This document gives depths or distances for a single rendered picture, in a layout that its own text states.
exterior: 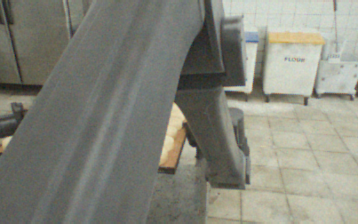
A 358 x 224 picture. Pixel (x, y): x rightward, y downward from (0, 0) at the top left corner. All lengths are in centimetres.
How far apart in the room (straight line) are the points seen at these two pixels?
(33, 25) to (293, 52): 275
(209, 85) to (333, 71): 351
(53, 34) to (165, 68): 341
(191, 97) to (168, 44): 15
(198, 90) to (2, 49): 372
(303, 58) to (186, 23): 324
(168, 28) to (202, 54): 9
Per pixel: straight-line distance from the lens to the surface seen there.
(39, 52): 370
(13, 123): 87
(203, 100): 31
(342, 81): 388
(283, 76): 346
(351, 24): 417
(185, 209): 176
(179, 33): 18
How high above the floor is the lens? 135
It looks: 25 degrees down
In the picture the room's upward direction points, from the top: straight up
